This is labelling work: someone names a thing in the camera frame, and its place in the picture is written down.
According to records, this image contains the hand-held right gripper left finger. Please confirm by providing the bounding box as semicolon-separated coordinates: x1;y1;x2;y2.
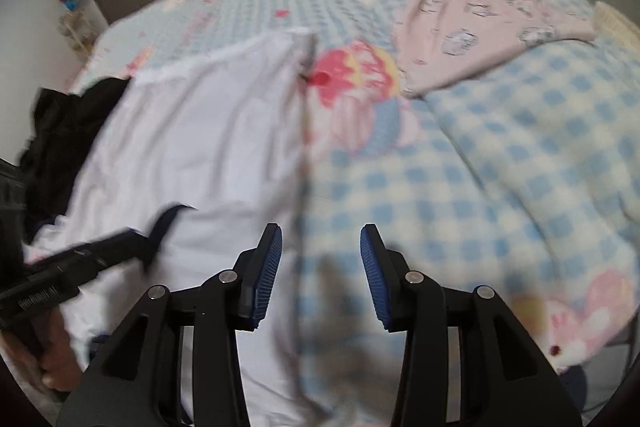
55;224;282;427

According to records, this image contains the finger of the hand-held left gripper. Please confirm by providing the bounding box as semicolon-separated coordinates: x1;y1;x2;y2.
27;229;156;290

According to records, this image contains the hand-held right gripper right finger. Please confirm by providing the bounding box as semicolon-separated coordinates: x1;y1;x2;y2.
360;224;583;427

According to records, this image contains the white shirt with navy trim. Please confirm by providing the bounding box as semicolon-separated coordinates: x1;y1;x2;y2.
25;27;321;427

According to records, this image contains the person's left hand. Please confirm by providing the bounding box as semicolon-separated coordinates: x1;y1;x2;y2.
7;309;85;394

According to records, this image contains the black garment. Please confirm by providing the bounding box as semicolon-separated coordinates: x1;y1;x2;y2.
20;77;133;238

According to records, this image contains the checkered cartoon printed blanket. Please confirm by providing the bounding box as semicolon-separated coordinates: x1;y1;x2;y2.
65;0;640;427

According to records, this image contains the pink patterned garment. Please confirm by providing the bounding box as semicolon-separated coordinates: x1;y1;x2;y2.
395;0;596;98

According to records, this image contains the white wire rack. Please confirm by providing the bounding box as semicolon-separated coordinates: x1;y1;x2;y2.
57;12;101;52

